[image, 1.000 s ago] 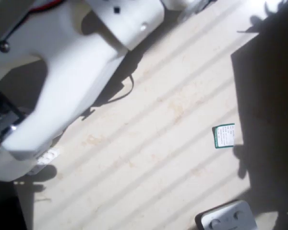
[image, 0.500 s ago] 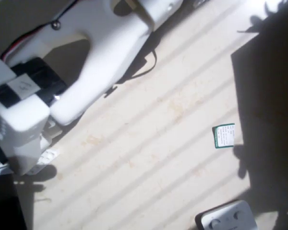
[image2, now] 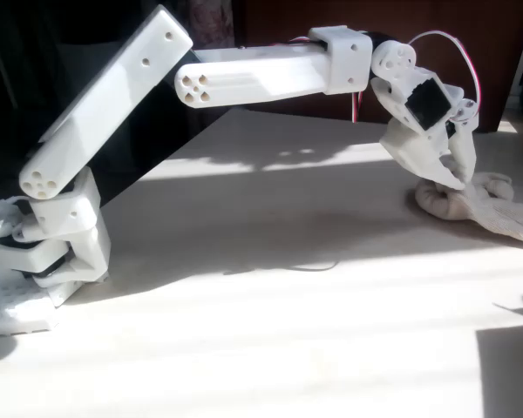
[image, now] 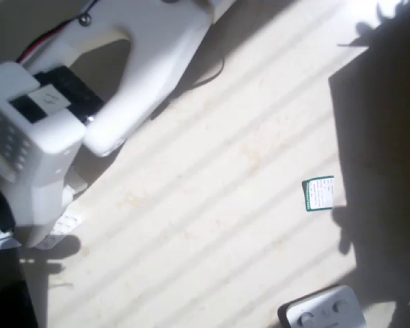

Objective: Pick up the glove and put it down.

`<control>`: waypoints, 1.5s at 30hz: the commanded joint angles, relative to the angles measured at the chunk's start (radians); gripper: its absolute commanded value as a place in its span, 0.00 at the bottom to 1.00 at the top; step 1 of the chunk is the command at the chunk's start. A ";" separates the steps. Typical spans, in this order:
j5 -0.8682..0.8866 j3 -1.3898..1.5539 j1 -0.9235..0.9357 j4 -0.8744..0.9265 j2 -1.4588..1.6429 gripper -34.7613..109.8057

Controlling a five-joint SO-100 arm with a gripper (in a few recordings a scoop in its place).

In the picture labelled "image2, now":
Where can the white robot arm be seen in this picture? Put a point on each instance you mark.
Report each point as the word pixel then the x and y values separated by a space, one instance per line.
pixel 253 74

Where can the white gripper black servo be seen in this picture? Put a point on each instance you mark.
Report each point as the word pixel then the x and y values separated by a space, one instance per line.
pixel 411 148

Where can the brown wooden cabinet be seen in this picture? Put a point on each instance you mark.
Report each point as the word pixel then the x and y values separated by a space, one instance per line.
pixel 279 19

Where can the patterned curtain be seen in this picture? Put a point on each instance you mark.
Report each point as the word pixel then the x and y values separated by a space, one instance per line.
pixel 213 22

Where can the white cloth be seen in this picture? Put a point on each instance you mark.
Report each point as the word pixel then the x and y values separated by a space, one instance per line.
pixel 497 213

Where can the white perforated base plate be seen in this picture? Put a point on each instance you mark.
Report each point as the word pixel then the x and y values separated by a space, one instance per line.
pixel 13 311

